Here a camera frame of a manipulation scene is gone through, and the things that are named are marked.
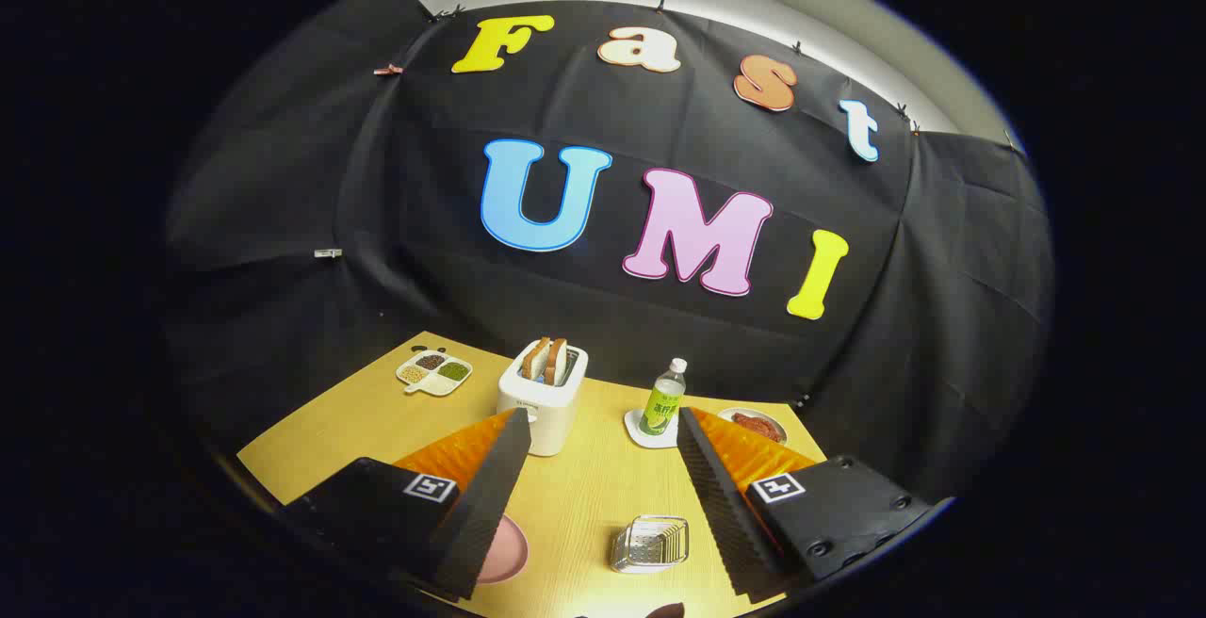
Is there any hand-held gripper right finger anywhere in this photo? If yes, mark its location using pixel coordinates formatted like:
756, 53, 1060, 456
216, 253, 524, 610
676, 406, 954, 603

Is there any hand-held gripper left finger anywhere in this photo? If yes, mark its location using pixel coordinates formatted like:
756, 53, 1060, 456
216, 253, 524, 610
276, 406, 533, 602

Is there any pink round plate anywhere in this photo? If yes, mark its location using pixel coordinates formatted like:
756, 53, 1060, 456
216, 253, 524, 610
476, 514, 530, 586

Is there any metal perforated basket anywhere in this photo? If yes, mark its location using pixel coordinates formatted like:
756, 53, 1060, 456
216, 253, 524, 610
609, 515, 691, 575

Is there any white plate of food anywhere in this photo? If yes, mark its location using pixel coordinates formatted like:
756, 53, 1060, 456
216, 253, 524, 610
716, 407, 789, 446

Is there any white toaster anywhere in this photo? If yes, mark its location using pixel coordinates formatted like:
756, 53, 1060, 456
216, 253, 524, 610
497, 340, 590, 457

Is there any white square coaster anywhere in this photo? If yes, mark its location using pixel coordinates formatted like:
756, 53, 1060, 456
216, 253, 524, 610
624, 408, 681, 450

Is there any green label drink bottle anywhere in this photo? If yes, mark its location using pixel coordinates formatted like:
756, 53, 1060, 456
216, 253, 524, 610
639, 358, 688, 437

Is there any divided dish of beans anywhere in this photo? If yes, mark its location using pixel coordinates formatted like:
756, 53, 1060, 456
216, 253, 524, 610
396, 347, 474, 398

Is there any black backdrop cloth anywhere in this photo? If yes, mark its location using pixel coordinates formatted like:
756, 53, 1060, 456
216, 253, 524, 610
162, 0, 1054, 506

